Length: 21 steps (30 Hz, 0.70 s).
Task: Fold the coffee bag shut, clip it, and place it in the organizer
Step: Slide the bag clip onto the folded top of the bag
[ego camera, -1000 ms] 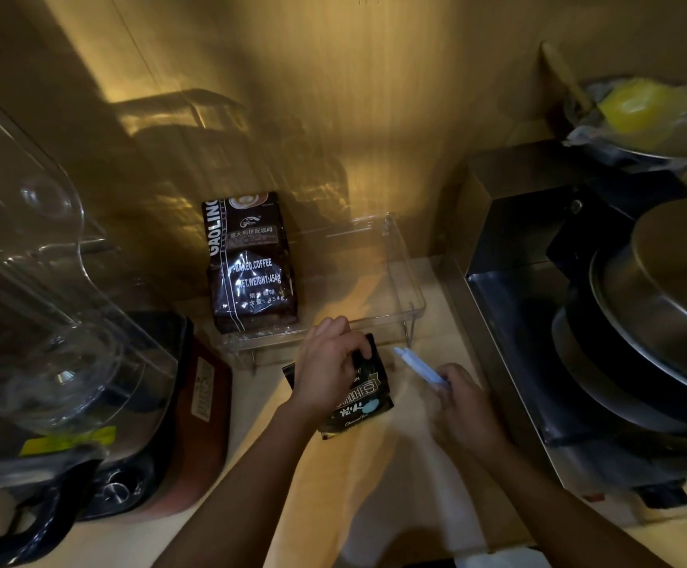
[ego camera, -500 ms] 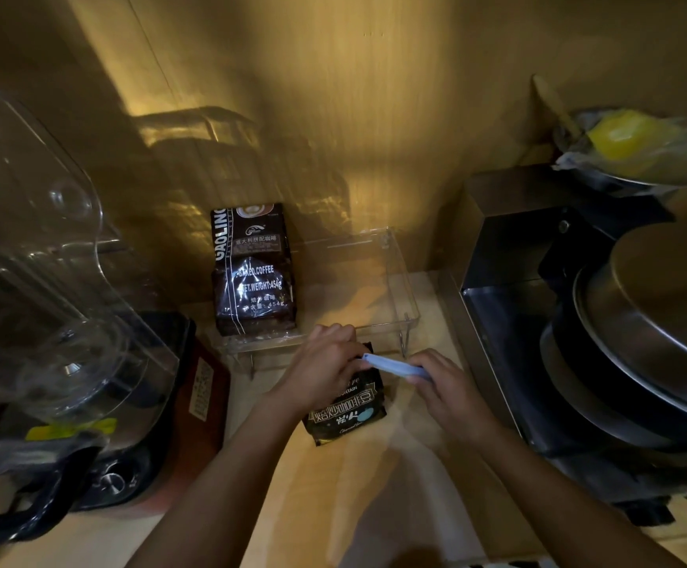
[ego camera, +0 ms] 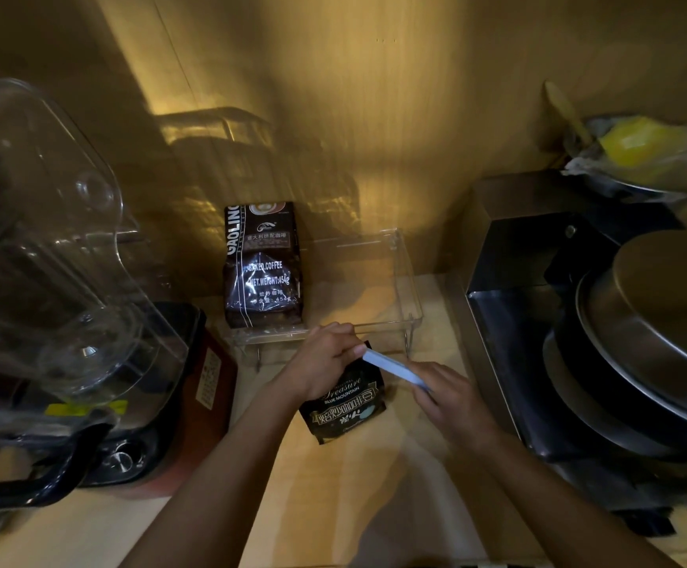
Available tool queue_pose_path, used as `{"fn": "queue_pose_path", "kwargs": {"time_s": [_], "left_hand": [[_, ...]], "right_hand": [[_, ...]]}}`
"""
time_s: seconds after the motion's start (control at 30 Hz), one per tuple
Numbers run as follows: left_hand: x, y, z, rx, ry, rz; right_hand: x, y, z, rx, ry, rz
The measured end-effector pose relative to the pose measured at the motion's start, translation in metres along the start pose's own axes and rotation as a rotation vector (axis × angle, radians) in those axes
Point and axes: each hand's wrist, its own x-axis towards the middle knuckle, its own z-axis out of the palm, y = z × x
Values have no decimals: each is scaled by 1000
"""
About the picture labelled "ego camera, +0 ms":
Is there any clear blender jar black handle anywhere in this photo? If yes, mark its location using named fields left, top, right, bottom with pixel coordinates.
left=0, top=78, right=191, bottom=512

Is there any person's right forearm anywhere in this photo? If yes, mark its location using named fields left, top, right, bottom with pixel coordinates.
left=468, top=428, right=684, bottom=568

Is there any brown coffee bean bag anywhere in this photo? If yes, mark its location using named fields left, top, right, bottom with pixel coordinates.
left=223, top=201, right=304, bottom=329

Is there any black coffee bag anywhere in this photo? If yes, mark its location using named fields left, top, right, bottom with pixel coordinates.
left=298, top=342, right=387, bottom=446

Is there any person's left forearm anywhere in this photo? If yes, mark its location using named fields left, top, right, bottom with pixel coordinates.
left=118, top=381, right=322, bottom=568

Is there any round steel lid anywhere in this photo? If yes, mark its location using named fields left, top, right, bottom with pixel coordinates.
left=576, top=230, right=687, bottom=435

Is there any stainless steel countertop appliance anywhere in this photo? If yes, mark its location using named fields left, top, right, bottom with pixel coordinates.
left=465, top=170, right=687, bottom=536

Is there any light blue sealing clip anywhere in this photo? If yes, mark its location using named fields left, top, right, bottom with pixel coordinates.
left=362, top=348, right=433, bottom=392

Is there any red and black blender base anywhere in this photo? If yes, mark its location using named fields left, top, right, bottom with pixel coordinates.
left=77, top=301, right=239, bottom=499

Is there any wooden spoon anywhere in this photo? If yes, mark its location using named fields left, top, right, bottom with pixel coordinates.
left=543, top=80, right=594, bottom=146

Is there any person's left hand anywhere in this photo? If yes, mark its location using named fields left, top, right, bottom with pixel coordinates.
left=277, top=322, right=368, bottom=404

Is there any clear plastic storage tray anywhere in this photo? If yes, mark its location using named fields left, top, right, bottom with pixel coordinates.
left=224, top=227, right=425, bottom=373

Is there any person's right hand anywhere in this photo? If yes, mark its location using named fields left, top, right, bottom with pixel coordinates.
left=406, top=361, right=502, bottom=454

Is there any bowl with yellow bagged item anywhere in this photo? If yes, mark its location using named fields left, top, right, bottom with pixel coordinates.
left=561, top=115, right=687, bottom=203

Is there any black round pan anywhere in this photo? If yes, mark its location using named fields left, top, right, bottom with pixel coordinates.
left=542, top=272, right=687, bottom=463

